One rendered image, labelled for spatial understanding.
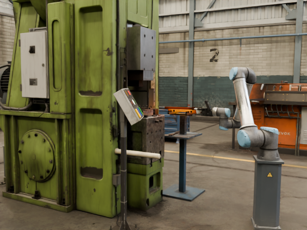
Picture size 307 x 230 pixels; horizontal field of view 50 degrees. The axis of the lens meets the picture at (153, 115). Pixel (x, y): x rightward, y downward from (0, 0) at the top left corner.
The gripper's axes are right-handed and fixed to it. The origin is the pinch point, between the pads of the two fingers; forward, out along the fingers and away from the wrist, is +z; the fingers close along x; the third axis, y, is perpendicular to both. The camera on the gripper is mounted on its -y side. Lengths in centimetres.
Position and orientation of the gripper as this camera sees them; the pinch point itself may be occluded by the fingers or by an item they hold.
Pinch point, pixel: (195, 108)
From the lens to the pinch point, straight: 349.4
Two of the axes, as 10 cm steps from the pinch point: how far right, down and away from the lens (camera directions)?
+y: -0.4, 9.9, 1.0
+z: -8.6, -0.8, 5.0
